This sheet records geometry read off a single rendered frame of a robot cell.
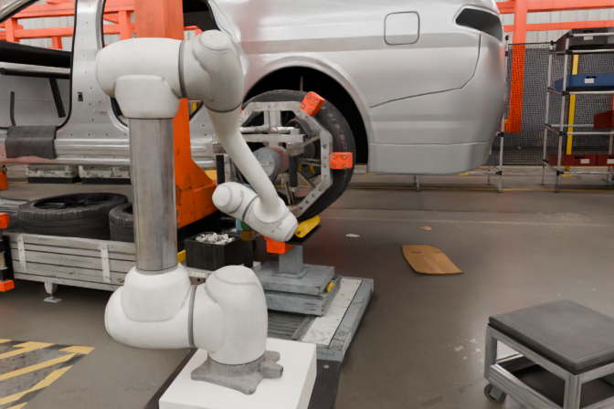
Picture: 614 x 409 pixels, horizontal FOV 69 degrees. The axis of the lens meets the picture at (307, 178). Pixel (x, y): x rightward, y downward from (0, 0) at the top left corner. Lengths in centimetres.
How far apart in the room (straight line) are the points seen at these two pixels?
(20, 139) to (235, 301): 274
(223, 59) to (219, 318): 61
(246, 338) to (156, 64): 68
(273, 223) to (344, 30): 130
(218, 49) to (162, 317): 64
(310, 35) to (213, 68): 147
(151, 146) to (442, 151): 159
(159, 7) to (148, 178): 128
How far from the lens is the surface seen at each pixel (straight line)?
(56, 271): 298
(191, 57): 105
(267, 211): 138
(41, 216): 313
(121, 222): 273
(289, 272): 239
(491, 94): 241
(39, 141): 352
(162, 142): 109
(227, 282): 115
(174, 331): 119
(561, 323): 184
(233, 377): 124
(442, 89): 233
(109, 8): 994
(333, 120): 210
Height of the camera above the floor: 109
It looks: 9 degrees down
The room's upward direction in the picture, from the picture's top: 1 degrees counter-clockwise
